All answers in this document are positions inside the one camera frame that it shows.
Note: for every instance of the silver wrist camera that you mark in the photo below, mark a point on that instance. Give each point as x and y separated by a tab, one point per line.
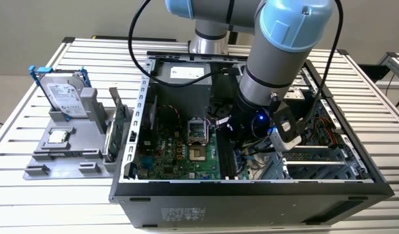
288	141

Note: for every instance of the aluminium frame table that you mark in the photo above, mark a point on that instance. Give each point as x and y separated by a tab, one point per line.
395	61

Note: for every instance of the green graphics card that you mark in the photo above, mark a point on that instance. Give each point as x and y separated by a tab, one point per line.
116	136

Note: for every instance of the grey power supply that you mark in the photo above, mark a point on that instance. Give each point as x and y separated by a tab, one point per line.
178	95

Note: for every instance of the green motherboard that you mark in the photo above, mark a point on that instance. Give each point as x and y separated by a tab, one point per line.
166	156

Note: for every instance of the black RAM slot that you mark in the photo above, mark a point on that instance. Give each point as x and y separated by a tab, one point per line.
229	161
225	161
221	161

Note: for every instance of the black PC case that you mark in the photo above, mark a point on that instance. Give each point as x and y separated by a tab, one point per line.
218	207

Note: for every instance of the hard disk in blue carrier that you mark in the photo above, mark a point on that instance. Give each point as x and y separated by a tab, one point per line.
64	95

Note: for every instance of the grey parts rack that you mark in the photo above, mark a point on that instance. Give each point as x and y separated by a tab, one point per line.
85	136

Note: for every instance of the thin metal locking lever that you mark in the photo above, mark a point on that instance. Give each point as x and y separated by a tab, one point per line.
206	131

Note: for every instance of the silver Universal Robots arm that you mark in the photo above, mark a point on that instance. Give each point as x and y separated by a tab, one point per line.
276	61

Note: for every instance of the black rectangular object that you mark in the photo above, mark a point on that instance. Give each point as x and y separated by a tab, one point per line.
372	72

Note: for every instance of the silver CPU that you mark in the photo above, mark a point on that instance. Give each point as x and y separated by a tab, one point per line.
58	136

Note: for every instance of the CPU socket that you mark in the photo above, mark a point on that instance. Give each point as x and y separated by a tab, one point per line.
197	153

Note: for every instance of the black table corner cap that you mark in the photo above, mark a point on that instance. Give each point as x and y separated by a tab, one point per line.
68	40
341	52

